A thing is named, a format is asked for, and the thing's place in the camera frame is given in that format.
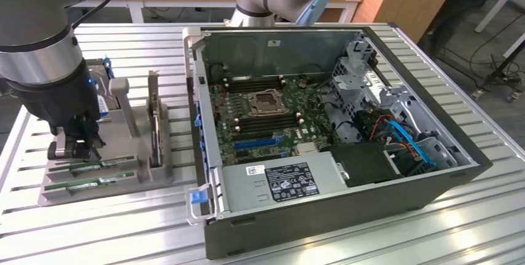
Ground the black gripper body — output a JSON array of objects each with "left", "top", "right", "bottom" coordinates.
[{"left": 5, "top": 58, "right": 101, "bottom": 135}]

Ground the green RAM stick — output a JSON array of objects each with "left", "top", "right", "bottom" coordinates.
[
  {"left": 44, "top": 171, "right": 137, "bottom": 192},
  {"left": 68, "top": 159, "right": 129, "bottom": 174}
]

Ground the grey parts rack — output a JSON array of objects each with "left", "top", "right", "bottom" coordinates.
[{"left": 37, "top": 76, "right": 176, "bottom": 207}]

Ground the hard disk in blue caddy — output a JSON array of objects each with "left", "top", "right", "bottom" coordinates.
[{"left": 84, "top": 57, "right": 116, "bottom": 123}]

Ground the graphics card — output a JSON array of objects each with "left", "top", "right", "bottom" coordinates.
[{"left": 146, "top": 68, "right": 165, "bottom": 168}]

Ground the metal CPU socket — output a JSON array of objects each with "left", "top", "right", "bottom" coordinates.
[{"left": 244, "top": 87, "right": 292, "bottom": 117}]

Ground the silver power supply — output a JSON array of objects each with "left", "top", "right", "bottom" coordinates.
[{"left": 221, "top": 151, "right": 350, "bottom": 213}]

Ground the blue expansion slot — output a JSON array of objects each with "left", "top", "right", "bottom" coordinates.
[{"left": 233, "top": 136, "right": 285, "bottom": 151}]

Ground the silver heat sink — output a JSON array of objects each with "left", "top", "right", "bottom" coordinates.
[{"left": 296, "top": 142, "right": 320, "bottom": 156}]

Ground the green motherboard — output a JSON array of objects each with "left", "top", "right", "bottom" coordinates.
[{"left": 206, "top": 76, "right": 342, "bottom": 167}]

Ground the black PC case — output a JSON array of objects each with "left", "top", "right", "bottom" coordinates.
[{"left": 181, "top": 22, "right": 494, "bottom": 261}]

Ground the perforated silver disk bay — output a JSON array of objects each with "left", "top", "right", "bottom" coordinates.
[{"left": 328, "top": 39, "right": 389, "bottom": 146}]

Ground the wooden cabinet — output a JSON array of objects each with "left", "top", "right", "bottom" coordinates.
[{"left": 334, "top": 0, "right": 466, "bottom": 44}]

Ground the black tripod stand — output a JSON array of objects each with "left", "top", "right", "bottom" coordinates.
[{"left": 470, "top": 25, "right": 525, "bottom": 103}]

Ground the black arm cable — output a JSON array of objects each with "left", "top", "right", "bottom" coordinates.
[{"left": 69, "top": 0, "right": 120, "bottom": 29}]

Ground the silver disk bay bracket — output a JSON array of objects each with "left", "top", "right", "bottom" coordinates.
[{"left": 378, "top": 86, "right": 473, "bottom": 172}]

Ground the blue wire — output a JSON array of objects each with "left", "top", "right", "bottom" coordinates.
[{"left": 386, "top": 118, "right": 437, "bottom": 167}]

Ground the red wire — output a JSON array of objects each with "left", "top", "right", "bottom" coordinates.
[{"left": 368, "top": 114, "right": 424, "bottom": 159}]

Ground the white table frame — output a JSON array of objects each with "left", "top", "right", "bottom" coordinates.
[{"left": 474, "top": 0, "right": 525, "bottom": 60}]

